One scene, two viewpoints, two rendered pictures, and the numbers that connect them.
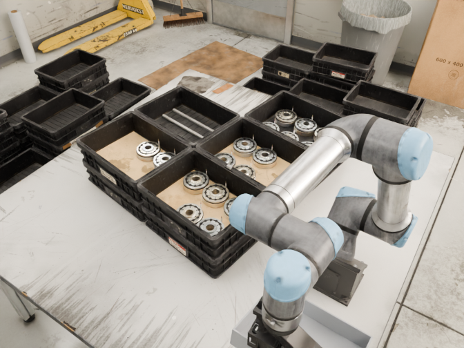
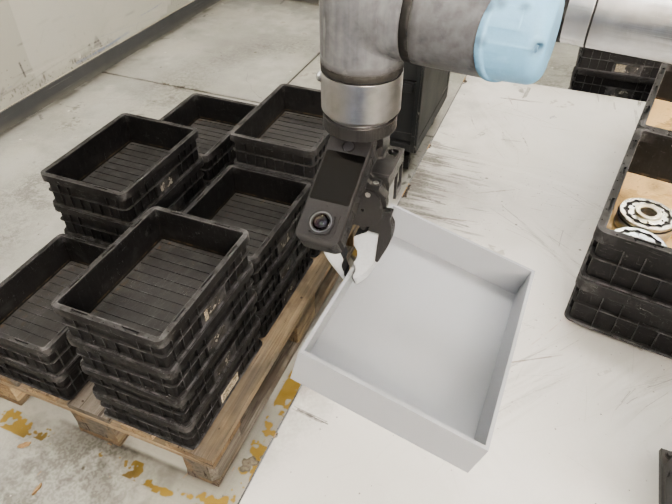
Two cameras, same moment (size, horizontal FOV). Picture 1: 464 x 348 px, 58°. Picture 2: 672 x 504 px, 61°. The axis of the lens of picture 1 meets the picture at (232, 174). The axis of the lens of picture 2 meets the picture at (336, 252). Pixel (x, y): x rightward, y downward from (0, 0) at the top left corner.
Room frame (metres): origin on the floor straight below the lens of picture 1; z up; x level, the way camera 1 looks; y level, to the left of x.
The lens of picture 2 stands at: (0.29, -0.58, 1.53)
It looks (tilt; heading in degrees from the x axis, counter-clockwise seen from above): 42 degrees down; 79
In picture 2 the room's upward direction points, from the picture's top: straight up
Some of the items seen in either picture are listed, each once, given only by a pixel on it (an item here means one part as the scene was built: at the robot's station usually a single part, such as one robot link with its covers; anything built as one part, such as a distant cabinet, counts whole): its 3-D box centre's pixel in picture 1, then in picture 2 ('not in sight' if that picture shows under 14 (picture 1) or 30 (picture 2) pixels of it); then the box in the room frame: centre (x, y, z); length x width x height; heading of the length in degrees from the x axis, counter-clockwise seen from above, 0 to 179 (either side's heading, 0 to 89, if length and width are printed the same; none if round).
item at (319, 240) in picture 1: (306, 244); (486, 20); (0.50, -0.14, 1.36); 0.11 x 0.11 x 0.08; 52
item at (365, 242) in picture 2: not in sight; (372, 245); (0.43, -0.10, 1.10); 0.06 x 0.03 x 0.09; 58
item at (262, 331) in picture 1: (275, 329); (360, 161); (0.41, -0.09, 1.21); 0.09 x 0.08 x 0.12; 58
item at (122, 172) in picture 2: not in sight; (139, 208); (-0.05, 1.06, 0.37); 0.40 x 0.30 x 0.45; 57
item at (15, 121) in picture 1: (34, 126); not in sight; (2.35, 1.34, 0.31); 0.40 x 0.30 x 0.34; 147
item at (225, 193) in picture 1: (215, 192); not in sight; (1.15, 0.06, 0.86); 0.10 x 0.10 x 0.01
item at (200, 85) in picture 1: (194, 83); not in sight; (2.23, 0.22, 0.71); 0.22 x 0.19 x 0.01; 57
